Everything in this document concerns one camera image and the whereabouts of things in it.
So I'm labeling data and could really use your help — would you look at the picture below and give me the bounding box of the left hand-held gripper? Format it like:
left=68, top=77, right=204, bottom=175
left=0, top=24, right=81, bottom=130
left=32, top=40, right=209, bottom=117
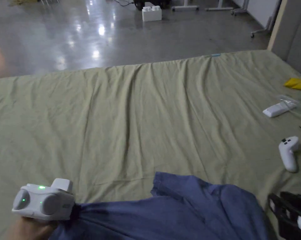
left=11, top=178, right=83, bottom=223

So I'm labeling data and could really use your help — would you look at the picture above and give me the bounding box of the dark blue shirt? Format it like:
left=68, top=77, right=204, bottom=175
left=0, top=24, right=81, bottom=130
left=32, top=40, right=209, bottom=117
left=48, top=171, right=270, bottom=240

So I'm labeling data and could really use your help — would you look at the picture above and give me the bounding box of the person's left hand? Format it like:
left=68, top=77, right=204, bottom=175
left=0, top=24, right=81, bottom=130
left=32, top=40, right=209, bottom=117
left=2, top=216, right=59, bottom=240

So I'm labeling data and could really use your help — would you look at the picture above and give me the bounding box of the white hand controller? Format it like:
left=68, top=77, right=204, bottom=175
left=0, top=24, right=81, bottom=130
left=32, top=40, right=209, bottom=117
left=278, top=136, right=300, bottom=173

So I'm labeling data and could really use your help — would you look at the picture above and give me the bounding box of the white remote control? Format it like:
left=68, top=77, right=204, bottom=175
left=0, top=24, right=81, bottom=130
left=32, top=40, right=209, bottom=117
left=262, top=101, right=298, bottom=118

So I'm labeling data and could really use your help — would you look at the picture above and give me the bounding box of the clear plastic bag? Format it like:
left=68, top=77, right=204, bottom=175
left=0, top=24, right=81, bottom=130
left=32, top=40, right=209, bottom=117
left=277, top=93, right=301, bottom=119

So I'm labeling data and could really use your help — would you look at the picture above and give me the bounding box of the yellow bag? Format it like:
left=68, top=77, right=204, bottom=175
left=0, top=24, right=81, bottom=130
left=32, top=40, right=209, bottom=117
left=283, top=77, right=301, bottom=92

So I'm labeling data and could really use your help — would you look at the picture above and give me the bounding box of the bed with pale green sheet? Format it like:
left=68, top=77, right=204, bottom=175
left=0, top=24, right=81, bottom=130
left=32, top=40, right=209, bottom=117
left=0, top=49, right=301, bottom=240

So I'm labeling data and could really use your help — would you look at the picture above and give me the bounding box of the grey padded headboard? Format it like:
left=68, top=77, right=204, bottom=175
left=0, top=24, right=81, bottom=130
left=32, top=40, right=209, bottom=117
left=267, top=0, right=301, bottom=81

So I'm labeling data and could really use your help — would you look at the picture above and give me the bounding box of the grey wheeled stand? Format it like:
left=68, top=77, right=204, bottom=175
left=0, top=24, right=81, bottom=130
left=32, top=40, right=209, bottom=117
left=250, top=10, right=276, bottom=38

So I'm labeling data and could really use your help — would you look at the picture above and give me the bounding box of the white wheeled table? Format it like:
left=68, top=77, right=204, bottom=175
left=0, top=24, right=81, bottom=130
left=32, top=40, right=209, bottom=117
left=171, top=0, right=200, bottom=12
left=205, top=0, right=234, bottom=12

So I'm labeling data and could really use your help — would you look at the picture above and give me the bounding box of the white foam block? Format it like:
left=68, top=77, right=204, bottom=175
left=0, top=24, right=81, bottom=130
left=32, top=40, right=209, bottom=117
left=142, top=5, right=163, bottom=23

